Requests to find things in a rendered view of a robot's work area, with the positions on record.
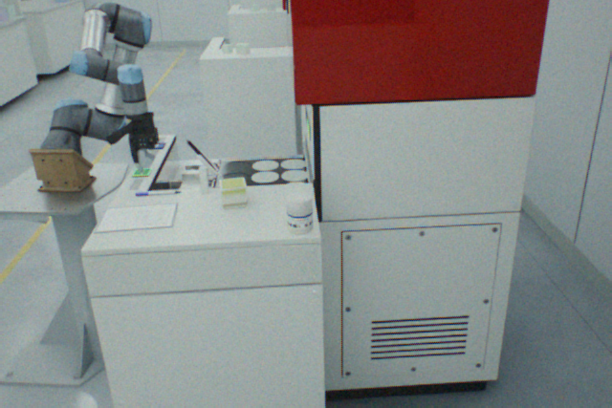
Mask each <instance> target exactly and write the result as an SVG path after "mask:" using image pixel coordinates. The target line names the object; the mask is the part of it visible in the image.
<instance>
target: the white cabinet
mask: <svg viewBox="0 0 612 408"><path fill-rule="evenodd" d="M91 303H92V307H93V312H94V316H95V320H96V324H97V328H98V336H99V341H100V345H101V349H102V353H103V358H104V362H105V366H106V371H107V375H108V379H109V383H110V386H109V388H110V392H111V397H112V400H113V404H114V408H325V388H324V341H323V293H322V282H321V283H307V284H291V285H274V286H258V287H242V288H224V289H208V290H175V291H159V292H143V293H133V294H125V295H109V296H93V297H92V298H91Z"/></svg>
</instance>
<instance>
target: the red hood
mask: <svg viewBox="0 0 612 408"><path fill-rule="evenodd" d="M549 3H550V0H286V6H287V20H288V43H289V57H290V64H291V72H292V80H293V86H294V94H295V103H296V106H301V105H316V104H339V103H362V102H385V101H406V100H429V99H452V98H475V97H517V96H521V95H535V94H536V90H537V83H538V77H539V70H540V63H541V57H542V50H543V43H544V36H545V30H546V23H547V16H548V9H549Z"/></svg>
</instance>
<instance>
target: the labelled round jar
mask: <svg viewBox="0 0 612 408"><path fill-rule="evenodd" d="M287 220H288V229H289V230H290V231H292V233H295V234H303V233H307V232H309V231H310V230H311V229H312V228H313V206H312V196H311V195H310V194H309V193H306V192H294V193H292V194H290V195H288V196H287Z"/></svg>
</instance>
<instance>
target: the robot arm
mask: <svg viewBox="0 0 612 408"><path fill-rule="evenodd" d="M82 25H83V27H84V28H83V33H82V37H81V43H80V47H79V50H74V51H73V54H72V58H71V62H70V66H69V70H70V72H72V73H75V74H78V75H84V76H88V77H91V78H94V79H99V80H102V81H106V84H105V88H104V92H103V95H102V99H101V102H100V103H98V104H96V108H95V109H93V108H89V104H88V103H87V102H86V101H83V100H81V99H77V98H64V99H61V100H59V101H58V102H57V103H56V104H55V108H54V110H53V117H52V121H51V125H50V129H49V133H48V136H47V137H46V138H45V139H44V141H43V142H42V144H41V145H40V147H39V149H74V150H75V151H76V152H77V153H79V154H80V155H81V156H83V151H82V144H81V139H82V136H84V137H88V138H93V139H97V140H105V141H108V142H109V143H110V144H111V145H112V144H116V143H117V142H119V141H120V140H121V138H123V137H124V136H126V135H127V134H128V133H129V144H130V147H131V154H132V158H133V161H134V163H135V164H136V166H137V168H138V169H139V171H140V172H141V173H143V167H144V166H147V165H149V164H152V163H153V161H154V160H155V159H156V157H155V155H154V154H151V153H149V152H148V149H152V148H156V147H155V144H158V141H160V139H159V132H158V127H155V123H154V116H155V115H154V112H148V103H147V97H146V91H145V85H144V74H143V72H142V67H141V66H139V65H135V64H136V60H137V59H136V57H137V53H138V51H140V50H142V49H143V45H148V43H149V40H150V35H151V27H152V20H151V17H150V15H149V14H146V13H144V12H141V11H137V10H134V9H131V8H128V7H125V6H123V5H120V4H117V3H114V2H110V1H102V2H97V3H96V4H93V5H92V6H90V7H89V8H88V9H87V10H86V11H85V12H84V13H83V16H82ZM107 32H108V33H111V34H113V35H114V36H113V41H114V42H115V49H114V52H113V56H112V60H108V59H104V58H103V52H104V44H105V36H106V33H107ZM123 108H124V109H123ZM129 119H132V120H131V121H129V122H128V123H127V121H128V120H129ZM157 134H158V136H157Z"/></svg>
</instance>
